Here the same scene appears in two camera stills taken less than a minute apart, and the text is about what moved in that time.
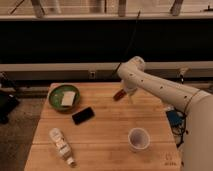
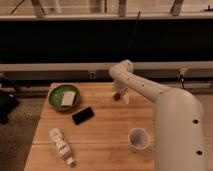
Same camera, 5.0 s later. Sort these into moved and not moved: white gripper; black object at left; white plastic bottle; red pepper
Moved: white gripper
Not moved: red pepper; white plastic bottle; black object at left
